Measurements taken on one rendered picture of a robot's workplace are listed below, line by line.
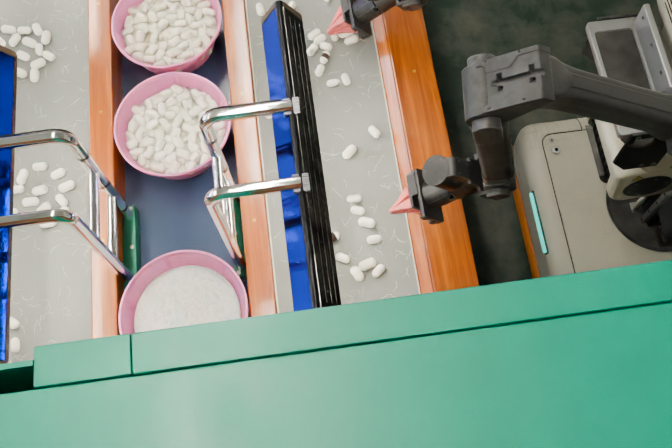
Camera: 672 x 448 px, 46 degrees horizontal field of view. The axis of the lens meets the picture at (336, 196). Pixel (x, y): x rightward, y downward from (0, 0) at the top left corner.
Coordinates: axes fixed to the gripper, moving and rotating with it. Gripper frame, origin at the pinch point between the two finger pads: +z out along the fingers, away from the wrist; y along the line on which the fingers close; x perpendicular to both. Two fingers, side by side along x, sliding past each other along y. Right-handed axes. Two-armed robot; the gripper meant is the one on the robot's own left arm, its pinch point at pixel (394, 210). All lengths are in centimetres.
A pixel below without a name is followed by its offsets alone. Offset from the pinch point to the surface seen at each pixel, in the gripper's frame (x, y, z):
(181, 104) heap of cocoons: -18, -39, 42
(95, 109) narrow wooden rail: -33, -38, 54
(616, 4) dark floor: 130, -98, -18
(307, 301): -30.7, 22.5, -1.6
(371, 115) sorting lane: 9.1, -28.3, 8.0
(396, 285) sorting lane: 8.2, 12.3, 8.3
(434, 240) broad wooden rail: 12.4, 4.4, -0.2
